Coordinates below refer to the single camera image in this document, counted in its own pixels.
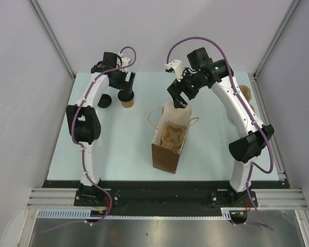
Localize aluminium frame rail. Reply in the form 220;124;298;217
27;188;307;210

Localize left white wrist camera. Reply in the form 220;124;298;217
117;53;131;73

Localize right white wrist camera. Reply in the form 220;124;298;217
165;60;184;81

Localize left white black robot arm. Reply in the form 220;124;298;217
66;51;135;187

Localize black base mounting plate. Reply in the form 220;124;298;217
42;180;289;217

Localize brown paper takeout bag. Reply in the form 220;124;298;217
148;101;199;174

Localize brown pulp cup carrier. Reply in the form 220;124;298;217
239;85;255;115

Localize brown paper coffee cup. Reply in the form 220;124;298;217
121;99;134;109

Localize black plastic cup lid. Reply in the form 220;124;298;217
97;94;112;109

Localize single brown pulp carrier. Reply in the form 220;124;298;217
161;123;185;152

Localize white slotted cable duct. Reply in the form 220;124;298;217
38;208;91;219

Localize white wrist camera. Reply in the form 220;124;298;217
117;53;131;73
165;60;184;81

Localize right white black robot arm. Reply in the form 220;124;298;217
165;47;274;206

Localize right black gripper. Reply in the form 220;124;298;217
167;67;206;109

